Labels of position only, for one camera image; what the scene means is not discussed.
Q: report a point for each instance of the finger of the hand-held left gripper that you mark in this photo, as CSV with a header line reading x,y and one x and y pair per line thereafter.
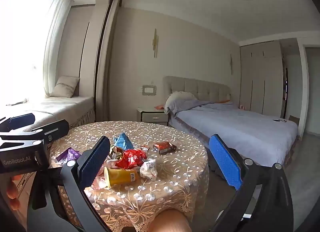
x,y
53,130
22,119

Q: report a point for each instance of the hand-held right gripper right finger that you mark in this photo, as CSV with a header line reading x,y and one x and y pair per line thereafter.
x,y
225,161

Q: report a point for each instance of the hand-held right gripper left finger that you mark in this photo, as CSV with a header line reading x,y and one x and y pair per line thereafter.
x,y
95,161

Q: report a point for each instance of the green red wrapper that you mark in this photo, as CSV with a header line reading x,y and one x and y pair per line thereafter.
x,y
115,152

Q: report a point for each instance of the person's left hand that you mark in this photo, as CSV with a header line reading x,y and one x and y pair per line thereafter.
x,y
12,190

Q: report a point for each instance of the pink white wrapper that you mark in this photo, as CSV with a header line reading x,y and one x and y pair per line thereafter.
x,y
101,173

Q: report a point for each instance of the small dark white object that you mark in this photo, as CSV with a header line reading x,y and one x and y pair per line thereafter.
x,y
17,102

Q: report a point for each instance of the beige sofa with cushion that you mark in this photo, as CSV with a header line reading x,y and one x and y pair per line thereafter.
x,y
62,108

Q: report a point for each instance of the purple wrapper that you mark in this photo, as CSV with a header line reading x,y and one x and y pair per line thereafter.
x,y
68,154

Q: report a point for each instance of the yellow plastic cup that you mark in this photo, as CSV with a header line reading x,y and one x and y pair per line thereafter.
x,y
120,175

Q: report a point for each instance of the blue snack bag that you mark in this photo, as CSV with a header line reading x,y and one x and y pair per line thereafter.
x,y
122,141

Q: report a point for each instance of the red snack wrapper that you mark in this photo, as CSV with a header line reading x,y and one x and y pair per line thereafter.
x,y
131,158

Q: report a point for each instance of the grey blue duvet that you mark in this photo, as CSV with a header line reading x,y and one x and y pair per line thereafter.
x,y
237,126

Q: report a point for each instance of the beige throw pillow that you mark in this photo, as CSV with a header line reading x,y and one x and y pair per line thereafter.
x,y
64,86

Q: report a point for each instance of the small red white wrapper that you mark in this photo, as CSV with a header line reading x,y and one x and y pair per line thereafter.
x,y
144,148

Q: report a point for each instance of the white crumpled wrapper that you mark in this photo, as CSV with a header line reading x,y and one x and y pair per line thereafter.
x,y
148,169

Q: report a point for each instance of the orange bed pillow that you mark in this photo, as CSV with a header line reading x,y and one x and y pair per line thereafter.
x,y
224,101

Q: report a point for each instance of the dark red foil packet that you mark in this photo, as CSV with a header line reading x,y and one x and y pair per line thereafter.
x,y
163,146

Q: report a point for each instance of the black object on bed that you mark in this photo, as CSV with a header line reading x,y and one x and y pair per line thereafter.
x,y
279,120

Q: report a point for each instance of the white nightstand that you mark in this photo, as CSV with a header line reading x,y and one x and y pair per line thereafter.
x,y
152,116

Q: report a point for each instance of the grey bed pillow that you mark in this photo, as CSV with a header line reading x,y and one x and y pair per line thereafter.
x,y
178,99

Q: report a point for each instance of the beige upholstered bed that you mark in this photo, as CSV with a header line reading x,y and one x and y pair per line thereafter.
x,y
197,88

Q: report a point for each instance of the brown cardboard box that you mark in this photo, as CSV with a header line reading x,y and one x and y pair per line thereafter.
x,y
294,119

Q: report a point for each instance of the person's leg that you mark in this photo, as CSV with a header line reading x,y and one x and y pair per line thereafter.
x,y
170,222

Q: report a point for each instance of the orange item on nightstand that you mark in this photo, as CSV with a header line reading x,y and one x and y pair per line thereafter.
x,y
159,107

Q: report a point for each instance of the beige wardrobe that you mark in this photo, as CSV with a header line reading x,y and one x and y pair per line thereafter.
x,y
262,79

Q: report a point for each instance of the white sheer curtain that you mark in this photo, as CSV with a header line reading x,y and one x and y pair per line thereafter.
x,y
58,34

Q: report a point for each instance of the wall switch panel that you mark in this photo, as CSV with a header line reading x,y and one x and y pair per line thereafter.
x,y
149,90

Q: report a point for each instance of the short gold wall ornament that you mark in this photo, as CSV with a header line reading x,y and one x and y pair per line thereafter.
x,y
231,64

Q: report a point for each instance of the white door frame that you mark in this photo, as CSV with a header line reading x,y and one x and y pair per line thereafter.
x,y
304,84

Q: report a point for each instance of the long gold wall ornament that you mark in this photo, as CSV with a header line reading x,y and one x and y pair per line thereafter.
x,y
155,44

